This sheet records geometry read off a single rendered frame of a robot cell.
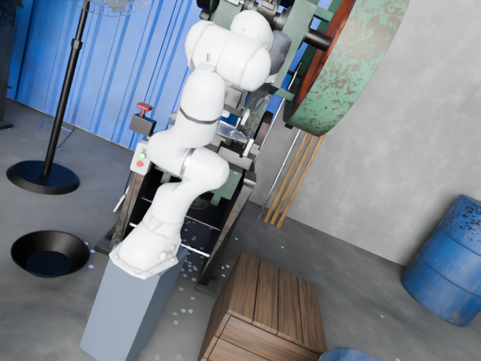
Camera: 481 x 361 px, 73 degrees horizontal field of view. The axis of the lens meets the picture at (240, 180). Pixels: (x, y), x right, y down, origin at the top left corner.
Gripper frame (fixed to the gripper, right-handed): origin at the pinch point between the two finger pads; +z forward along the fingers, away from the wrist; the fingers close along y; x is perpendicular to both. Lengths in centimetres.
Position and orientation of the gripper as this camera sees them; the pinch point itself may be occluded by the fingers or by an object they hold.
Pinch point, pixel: (245, 117)
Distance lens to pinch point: 145.4
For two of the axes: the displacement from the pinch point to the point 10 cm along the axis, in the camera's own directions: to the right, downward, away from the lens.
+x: 1.9, -6.8, 7.1
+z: -3.5, 6.3, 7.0
